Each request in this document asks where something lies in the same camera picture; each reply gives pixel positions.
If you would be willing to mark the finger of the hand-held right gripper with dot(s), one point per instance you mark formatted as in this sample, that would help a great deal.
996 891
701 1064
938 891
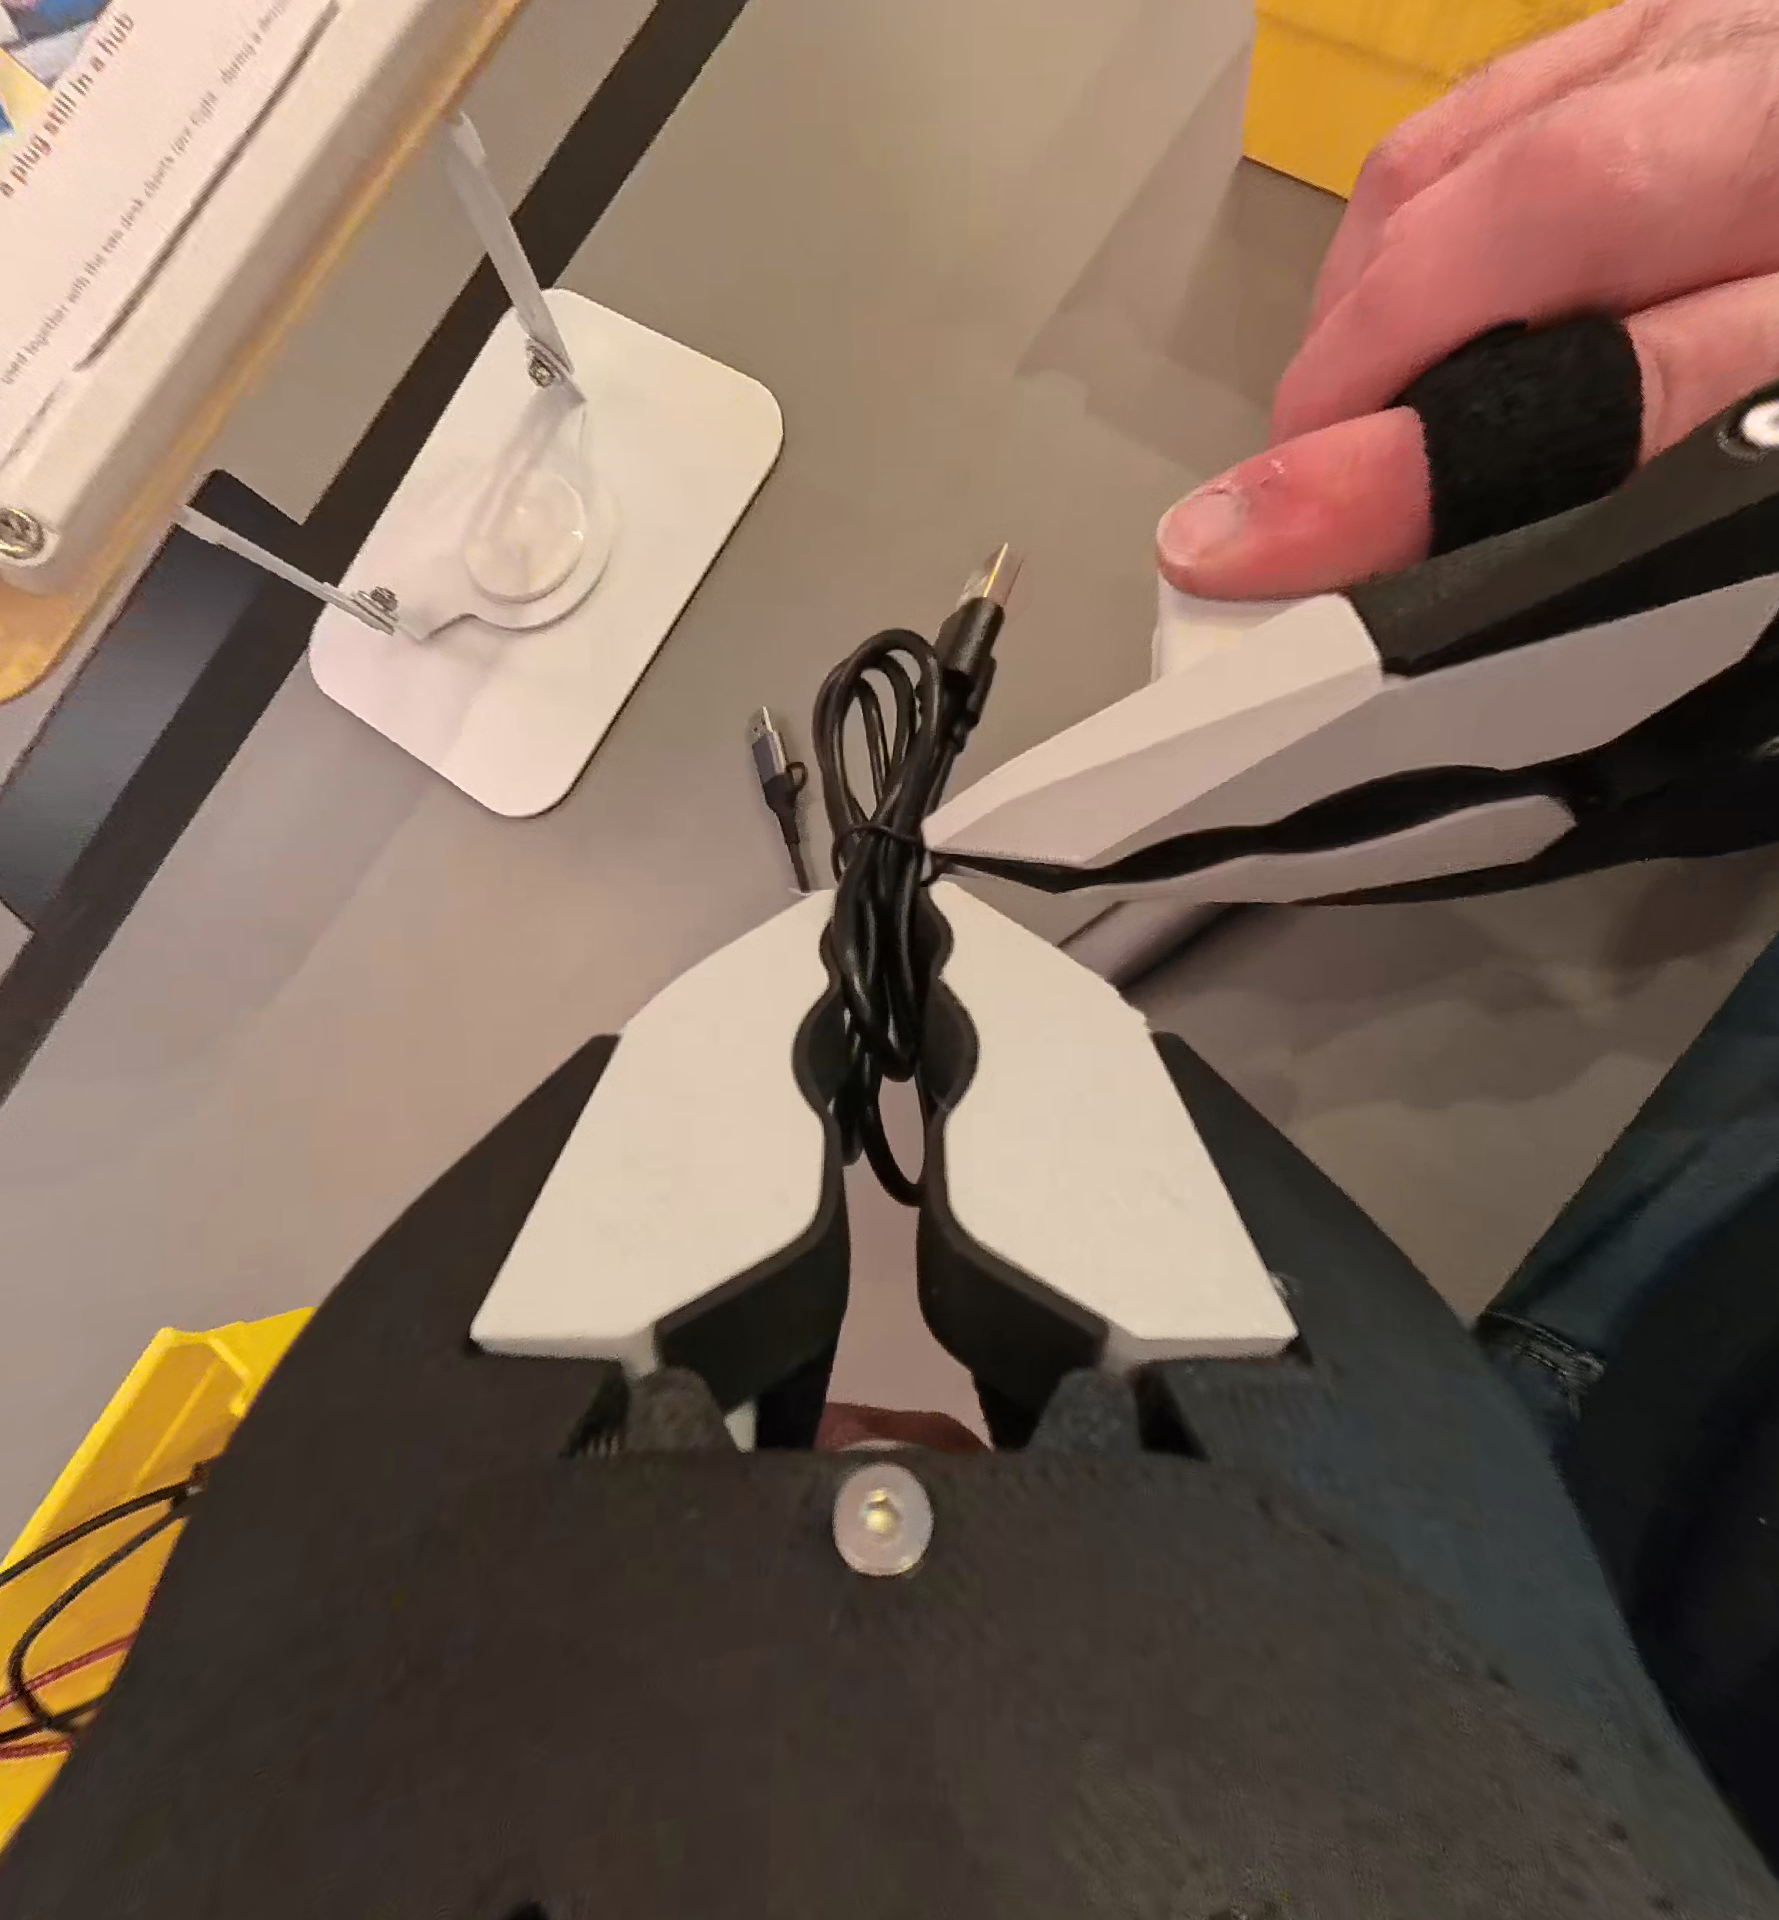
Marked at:
1279 720
1354 856

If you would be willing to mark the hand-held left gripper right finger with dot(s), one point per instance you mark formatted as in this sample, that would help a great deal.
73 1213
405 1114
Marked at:
1099 1172

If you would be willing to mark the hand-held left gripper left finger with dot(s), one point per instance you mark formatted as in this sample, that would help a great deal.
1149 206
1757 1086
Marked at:
679 1172

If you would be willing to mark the grey usb hub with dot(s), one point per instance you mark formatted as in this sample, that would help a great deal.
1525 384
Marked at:
771 751

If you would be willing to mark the person's right hand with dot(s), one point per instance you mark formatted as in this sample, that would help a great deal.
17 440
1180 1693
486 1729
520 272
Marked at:
1580 180

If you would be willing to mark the person's blue jeans leg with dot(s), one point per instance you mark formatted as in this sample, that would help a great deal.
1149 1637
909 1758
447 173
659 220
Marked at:
1730 1141

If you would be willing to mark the yellow plastic bin with divider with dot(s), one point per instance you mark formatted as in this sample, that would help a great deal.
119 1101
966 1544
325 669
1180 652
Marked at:
1341 89

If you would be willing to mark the white document stand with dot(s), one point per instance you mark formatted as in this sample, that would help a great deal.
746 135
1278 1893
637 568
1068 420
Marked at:
649 494

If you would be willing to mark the printed instruction sheet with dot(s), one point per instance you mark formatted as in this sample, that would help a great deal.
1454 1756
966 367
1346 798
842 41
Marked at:
110 227

